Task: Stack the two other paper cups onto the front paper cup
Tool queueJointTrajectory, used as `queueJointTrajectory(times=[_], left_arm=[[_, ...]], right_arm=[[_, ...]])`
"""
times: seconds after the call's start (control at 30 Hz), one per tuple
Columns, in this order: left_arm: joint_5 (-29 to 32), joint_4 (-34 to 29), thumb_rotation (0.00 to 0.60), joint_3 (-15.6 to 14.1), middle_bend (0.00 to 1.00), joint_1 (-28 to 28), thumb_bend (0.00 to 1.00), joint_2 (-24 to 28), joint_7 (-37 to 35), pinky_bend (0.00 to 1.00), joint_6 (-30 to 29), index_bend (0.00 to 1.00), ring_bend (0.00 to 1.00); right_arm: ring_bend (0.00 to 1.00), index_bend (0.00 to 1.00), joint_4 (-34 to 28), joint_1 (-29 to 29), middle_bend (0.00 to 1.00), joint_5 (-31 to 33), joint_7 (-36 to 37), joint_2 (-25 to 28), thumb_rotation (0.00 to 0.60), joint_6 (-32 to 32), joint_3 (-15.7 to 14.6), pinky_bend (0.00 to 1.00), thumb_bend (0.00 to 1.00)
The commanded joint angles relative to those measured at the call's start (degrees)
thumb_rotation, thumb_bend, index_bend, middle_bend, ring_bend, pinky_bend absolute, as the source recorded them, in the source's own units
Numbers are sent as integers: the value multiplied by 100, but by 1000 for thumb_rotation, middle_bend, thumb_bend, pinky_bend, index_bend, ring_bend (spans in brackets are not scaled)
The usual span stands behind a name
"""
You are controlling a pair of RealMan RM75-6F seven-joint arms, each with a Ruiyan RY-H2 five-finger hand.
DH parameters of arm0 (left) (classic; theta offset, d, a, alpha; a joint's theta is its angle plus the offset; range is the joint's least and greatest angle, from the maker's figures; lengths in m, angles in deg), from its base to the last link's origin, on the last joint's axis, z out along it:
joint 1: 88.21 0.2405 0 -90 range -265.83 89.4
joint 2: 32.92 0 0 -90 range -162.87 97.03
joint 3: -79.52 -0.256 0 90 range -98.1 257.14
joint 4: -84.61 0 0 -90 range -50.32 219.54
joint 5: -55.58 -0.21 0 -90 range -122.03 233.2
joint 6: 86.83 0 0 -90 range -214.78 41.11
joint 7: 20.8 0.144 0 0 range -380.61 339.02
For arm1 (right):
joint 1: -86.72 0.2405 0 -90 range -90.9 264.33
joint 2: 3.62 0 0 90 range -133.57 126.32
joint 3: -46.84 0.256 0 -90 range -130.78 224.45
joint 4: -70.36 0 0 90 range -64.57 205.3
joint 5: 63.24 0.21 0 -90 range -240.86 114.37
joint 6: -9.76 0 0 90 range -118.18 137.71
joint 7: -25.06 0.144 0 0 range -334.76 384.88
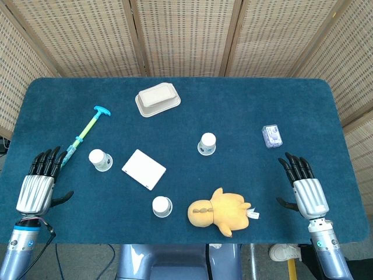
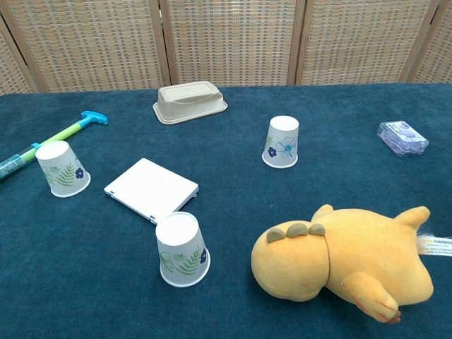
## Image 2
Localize white paper cup fern print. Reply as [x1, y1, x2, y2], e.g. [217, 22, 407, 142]
[155, 211, 211, 288]
[35, 140, 92, 198]

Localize blue carpet table cloth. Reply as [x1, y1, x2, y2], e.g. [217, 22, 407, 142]
[0, 83, 452, 339]

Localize beige pulp lidded container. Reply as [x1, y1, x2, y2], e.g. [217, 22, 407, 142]
[152, 81, 228, 125]

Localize yellow plush dinosaur toy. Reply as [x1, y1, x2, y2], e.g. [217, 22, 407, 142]
[251, 203, 452, 324]

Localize white paper cup blue flower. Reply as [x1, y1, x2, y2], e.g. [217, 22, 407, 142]
[261, 115, 300, 169]

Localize white flat plastic box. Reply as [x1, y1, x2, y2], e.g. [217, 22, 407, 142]
[103, 157, 199, 224]

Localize green blue toy water pump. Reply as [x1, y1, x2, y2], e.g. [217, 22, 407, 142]
[0, 110, 109, 182]

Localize woven rattan screen panel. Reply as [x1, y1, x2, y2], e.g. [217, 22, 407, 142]
[0, 0, 172, 93]
[157, 0, 307, 88]
[0, 24, 38, 95]
[295, 0, 444, 86]
[411, 0, 452, 84]

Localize clear box purple floss picks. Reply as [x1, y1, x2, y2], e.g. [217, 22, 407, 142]
[376, 120, 430, 157]

